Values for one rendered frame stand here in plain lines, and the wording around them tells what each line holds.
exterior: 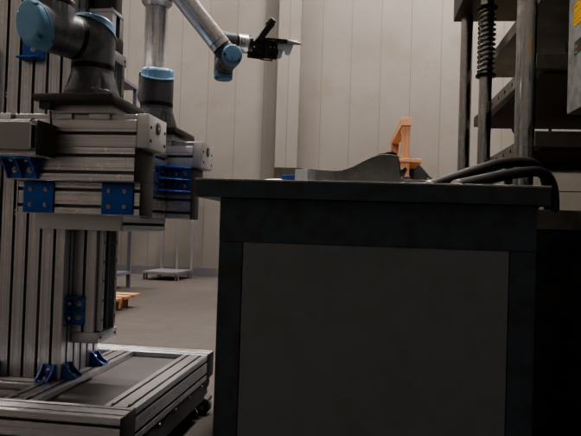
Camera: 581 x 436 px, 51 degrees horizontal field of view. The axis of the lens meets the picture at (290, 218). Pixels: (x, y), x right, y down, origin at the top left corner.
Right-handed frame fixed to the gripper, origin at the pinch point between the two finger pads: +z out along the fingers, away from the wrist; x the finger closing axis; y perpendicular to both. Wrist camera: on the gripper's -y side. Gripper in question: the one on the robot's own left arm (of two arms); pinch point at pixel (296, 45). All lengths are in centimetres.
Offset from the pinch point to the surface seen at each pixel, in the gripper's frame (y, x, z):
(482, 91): 11, 12, 83
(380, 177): 49, 78, 5
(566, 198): 53, 59, 92
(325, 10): -151, -566, 213
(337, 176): 50, 73, -6
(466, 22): -27, -31, 98
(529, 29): 0, 80, 51
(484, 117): 22, 14, 83
